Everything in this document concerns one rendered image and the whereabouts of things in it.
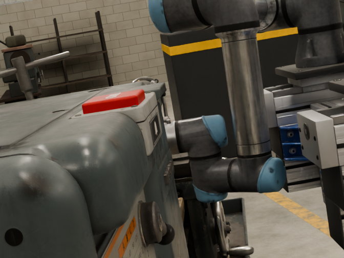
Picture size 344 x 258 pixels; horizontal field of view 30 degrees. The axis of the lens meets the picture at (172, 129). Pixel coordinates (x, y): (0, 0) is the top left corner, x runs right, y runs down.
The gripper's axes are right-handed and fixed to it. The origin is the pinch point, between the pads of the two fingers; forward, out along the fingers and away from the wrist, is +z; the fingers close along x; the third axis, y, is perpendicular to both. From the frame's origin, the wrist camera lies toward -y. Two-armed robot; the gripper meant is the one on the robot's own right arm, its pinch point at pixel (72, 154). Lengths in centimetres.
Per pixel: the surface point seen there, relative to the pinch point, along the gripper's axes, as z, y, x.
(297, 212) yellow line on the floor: -64, 268, -105
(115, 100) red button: -27, -76, 18
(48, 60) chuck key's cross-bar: -6.1, -24.6, 22.3
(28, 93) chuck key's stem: -2.2, -28.1, 17.2
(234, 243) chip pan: -29, 76, -53
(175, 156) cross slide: -19.2, 33.5, -10.6
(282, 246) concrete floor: -49, 211, -106
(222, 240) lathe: -29, 26, -34
